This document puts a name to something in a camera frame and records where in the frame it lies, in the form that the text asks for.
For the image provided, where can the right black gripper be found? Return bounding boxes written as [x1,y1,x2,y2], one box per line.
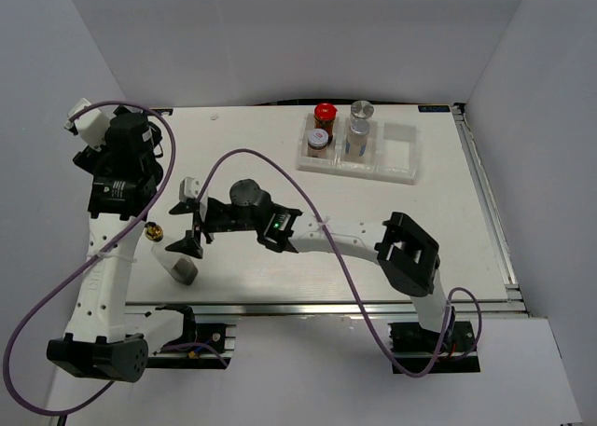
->
[165,202,260,260]

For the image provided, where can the clear bottle dark contents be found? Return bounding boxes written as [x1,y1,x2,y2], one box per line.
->
[145,222,198,286]

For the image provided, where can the purple lid spice jar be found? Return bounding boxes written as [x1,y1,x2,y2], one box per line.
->
[307,129,329,158]

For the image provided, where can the red lid sauce jar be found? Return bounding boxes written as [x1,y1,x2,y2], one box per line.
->
[313,103,337,144]

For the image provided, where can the white tube bottle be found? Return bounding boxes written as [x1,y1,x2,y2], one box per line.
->
[345,118,370,158]

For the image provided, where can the silver lid white shaker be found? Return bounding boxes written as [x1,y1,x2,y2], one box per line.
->
[350,100,374,120]

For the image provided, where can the white three-slot organizer tray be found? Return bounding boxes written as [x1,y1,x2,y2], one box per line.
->
[296,115,422,185]

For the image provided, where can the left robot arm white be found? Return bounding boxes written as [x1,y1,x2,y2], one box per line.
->
[47,107,163,382]

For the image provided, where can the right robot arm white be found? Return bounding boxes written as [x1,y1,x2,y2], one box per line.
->
[166,178,455,350]

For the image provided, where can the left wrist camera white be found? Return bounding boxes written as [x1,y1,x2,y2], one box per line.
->
[64,108,110,151]

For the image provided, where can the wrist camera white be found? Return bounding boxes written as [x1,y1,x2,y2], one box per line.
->
[64,108,110,151]
[179,176,201,204]

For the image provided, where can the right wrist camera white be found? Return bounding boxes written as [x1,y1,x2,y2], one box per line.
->
[179,176,201,204]

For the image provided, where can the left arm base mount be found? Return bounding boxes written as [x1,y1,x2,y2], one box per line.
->
[137,304,235,370]

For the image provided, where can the aluminium rail front edge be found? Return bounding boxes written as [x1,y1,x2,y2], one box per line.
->
[125,300,421,319]

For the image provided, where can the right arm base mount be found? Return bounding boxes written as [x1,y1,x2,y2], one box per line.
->
[389,322,481,374]

